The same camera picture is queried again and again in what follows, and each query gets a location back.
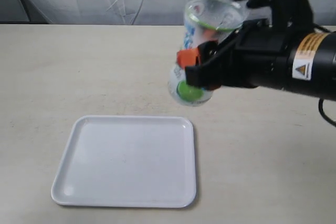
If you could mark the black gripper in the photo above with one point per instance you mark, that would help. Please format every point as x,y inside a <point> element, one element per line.
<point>259,58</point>

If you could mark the clear plastic drink bottle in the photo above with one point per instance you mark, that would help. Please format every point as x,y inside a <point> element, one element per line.
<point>204,21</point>

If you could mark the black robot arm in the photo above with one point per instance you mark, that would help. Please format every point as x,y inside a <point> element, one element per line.
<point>296,60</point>

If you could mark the white rectangular plastic tray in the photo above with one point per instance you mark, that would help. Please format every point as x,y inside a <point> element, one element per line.
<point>128,161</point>

